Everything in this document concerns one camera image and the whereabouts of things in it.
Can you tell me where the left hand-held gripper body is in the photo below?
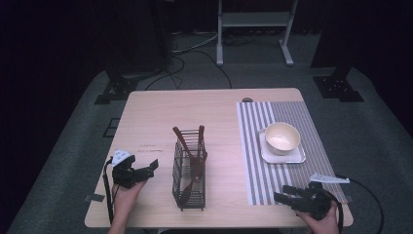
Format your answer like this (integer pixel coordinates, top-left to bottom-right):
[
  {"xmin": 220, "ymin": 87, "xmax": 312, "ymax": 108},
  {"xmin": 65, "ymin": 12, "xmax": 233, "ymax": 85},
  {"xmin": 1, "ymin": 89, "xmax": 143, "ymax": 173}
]
[{"xmin": 111, "ymin": 148, "xmax": 155, "ymax": 190}]

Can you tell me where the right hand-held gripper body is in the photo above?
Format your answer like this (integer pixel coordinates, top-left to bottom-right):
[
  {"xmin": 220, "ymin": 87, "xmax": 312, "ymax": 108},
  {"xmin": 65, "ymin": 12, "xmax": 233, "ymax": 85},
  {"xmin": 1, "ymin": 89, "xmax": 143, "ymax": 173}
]
[{"xmin": 291, "ymin": 174, "xmax": 351, "ymax": 221}]

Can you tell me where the person's right hand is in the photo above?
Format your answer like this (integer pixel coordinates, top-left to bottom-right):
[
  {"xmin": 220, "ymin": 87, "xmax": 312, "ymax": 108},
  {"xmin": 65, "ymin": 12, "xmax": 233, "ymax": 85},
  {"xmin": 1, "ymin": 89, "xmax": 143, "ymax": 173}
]
[{"xmin": 295, "ymin": 199, "xmax": 341, "ymax": 234}]

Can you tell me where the person's left hand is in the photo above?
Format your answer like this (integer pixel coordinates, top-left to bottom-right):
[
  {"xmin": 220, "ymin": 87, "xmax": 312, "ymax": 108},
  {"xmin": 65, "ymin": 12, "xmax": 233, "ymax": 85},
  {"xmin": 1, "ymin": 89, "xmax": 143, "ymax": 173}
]
[{"xmin": 111, "ymin": 179, "xmax": 148, "ymax": 226}]

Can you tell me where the white square plate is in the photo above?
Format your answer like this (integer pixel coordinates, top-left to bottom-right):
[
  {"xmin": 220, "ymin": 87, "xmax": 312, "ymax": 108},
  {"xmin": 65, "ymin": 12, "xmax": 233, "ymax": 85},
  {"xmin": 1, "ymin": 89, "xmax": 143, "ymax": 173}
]
[{"xmin": 258, "ymin": 128, "xmax": 307, "ymax": 165}]

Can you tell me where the brown wooden spoon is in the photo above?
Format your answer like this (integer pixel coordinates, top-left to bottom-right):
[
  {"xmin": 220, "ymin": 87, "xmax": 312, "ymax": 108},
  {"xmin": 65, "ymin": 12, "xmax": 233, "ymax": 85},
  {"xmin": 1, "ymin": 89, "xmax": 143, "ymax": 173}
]
[
  {"xmin": 171, "ymin": 126, "xmax": 205, "ymax": 183},
  {"xmin": 178, "ymin": 124, "xmax": 208, "ymax": 207}
]

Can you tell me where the grey tape strip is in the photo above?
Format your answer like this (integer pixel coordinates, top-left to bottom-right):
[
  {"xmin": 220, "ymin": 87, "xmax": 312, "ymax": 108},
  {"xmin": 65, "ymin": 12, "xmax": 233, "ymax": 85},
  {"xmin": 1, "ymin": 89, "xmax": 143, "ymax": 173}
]
[{"xmin": 84, "ymin": 193, "xmax": 106, "ymax": 203}]

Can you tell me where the grey striped placemat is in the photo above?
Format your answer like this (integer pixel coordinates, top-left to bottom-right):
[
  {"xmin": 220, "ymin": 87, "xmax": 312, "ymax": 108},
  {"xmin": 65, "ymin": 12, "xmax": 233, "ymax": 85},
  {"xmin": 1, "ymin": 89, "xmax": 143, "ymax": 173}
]
[{"xmin": 236, "ymin": 100, "xmax": 349, "ymax": 207}]

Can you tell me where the cream bowl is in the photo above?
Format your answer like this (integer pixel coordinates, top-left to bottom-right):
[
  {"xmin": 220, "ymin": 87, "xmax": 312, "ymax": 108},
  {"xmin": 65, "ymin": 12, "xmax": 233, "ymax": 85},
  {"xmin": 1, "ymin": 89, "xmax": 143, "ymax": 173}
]
[{"xmin": 264, "ymin": 121, "xmax": 302, "ymax": 156}]

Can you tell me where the black floor stand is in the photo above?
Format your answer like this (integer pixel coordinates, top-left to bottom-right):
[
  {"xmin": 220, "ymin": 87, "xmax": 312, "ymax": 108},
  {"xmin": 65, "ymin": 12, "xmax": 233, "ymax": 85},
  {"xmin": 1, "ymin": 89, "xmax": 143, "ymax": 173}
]
[
  {"xmin": 312, "ymin": 0, "xmax": 365, "ymax": 103},
  {"xmin": 94, "ymin": 64, "xmax": 140, "ymax": 106}
]

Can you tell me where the white metal stand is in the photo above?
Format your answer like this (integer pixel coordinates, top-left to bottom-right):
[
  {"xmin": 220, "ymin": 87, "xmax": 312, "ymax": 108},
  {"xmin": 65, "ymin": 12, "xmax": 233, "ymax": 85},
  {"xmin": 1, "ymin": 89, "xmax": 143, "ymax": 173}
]
[{"xmin": 215, "ymin": 0, "xmax": 299, "ymax": 67}]

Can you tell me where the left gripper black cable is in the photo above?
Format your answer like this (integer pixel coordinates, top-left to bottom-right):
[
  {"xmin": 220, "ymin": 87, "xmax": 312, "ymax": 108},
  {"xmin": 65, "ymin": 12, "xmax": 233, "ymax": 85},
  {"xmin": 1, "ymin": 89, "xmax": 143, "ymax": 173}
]
[{"xmin": 102, "ymin": 156, "xmax": 116, "ymax": 226}]

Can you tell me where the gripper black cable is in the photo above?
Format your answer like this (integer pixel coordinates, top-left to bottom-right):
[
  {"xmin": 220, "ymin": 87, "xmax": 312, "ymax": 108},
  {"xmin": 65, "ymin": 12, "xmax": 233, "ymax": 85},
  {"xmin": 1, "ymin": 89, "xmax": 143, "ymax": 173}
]
[
  {"xmin": 102, "ymin": 156, "xmax": 116, "ymax": 226},
  {"xmin": 334, "ymin": 175, "xmax": 386, "ymax": 234}
]

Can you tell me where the black wire cutlery basket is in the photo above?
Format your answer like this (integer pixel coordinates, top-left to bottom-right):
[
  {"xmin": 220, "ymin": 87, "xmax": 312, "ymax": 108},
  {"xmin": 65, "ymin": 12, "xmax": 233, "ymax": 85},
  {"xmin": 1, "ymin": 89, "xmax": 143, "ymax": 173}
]
[{"xmin": 171, "ymin": 129, "xmax": 208, "ymax": 212}]

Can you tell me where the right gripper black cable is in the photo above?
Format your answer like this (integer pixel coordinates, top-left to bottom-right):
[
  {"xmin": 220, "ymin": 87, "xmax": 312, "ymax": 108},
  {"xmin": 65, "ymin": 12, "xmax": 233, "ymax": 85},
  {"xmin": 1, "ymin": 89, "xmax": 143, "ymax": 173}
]
[{"xmin": 334, "ymin": 175, "xmax": 386, "ymax": 234}]

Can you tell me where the black floor cable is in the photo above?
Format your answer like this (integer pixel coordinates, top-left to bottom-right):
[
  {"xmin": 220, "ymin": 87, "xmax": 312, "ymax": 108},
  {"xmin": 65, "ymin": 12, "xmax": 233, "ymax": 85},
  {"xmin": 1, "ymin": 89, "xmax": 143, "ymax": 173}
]
[{"xmin": 143, "ymin": 48, "xmax": 234, "ymax": 92}]

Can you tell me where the white floor cable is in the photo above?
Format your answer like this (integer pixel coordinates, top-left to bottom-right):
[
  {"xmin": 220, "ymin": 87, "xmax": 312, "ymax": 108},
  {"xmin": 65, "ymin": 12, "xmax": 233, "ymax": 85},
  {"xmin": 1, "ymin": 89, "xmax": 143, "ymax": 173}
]
[{"xmin": 171, "ymin": 30, "xmax": 219, "ymax": 55}]

